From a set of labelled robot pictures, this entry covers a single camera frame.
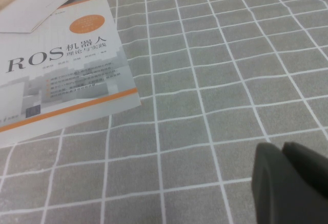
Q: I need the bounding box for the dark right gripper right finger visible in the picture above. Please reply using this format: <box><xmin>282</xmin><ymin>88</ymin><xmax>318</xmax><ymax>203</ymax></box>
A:
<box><xmin>281</xmin><ymin>141</ymin><xmax>328</xmax><ymax>197</ymax></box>

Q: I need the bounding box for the white orange ROS book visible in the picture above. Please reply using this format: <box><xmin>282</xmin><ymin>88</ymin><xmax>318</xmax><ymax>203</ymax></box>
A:
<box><xmin>0</xmin><ymin>0</ymin><xmax>142</xmax><ymax>149</ymax></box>

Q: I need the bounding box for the grey checked tablecloth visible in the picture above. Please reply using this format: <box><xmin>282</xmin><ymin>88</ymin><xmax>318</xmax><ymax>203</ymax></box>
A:
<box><xmin>0</xmin><ymin>0</ymin><xmax>328</xmax><ymax>224</ymax></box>

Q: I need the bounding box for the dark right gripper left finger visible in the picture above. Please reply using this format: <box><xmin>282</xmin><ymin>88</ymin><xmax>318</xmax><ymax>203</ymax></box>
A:
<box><xmin>251</xmin><ymin>142</ymin><xmax>328</xmax><ymax>224</ymax></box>

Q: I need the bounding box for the brochure with desert photo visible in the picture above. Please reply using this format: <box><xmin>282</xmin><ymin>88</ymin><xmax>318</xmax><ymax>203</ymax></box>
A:
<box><xmin>0</xmin><ymin>0</ymin><xmax>95</xmax><ymax>34</ymax></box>

